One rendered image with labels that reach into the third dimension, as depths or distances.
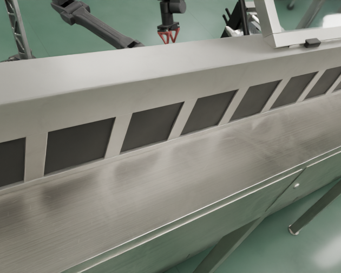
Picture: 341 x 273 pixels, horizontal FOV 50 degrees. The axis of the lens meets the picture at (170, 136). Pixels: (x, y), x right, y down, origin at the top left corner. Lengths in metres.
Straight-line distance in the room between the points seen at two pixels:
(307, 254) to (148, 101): 2.31
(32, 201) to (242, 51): 0.49
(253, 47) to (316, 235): 2.29
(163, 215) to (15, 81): 0.35
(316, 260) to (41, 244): 2.39
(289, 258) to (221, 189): 1.97
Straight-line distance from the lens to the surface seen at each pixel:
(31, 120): 0.56
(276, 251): 2.70
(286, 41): 0.88
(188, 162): 0.80
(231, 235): 1.57
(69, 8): 1.69
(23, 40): 2.57
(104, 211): 0.68
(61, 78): 0.57
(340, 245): 3.07
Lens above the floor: 2.02
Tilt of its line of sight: 44 degrees down
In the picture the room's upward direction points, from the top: 24 degrees clockwise
